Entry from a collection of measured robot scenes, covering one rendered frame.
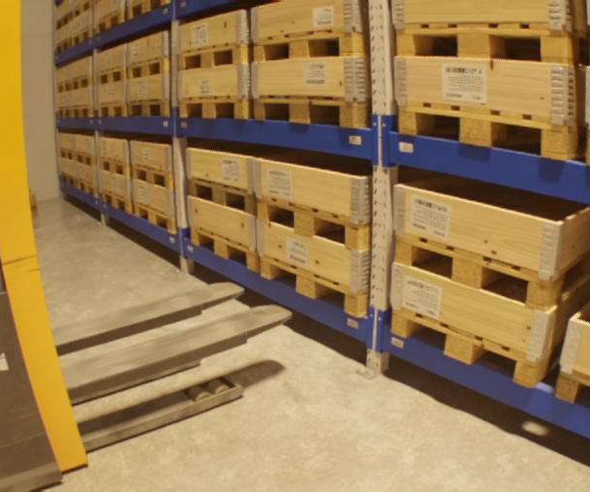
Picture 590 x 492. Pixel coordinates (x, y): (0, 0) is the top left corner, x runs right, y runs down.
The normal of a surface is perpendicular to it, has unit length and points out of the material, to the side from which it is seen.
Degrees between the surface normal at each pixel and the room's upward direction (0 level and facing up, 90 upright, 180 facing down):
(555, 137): 90
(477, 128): 90
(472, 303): 90
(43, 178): 90
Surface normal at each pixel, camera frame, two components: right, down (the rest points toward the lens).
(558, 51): -0.78, 0.20
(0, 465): 0.63, 0.22
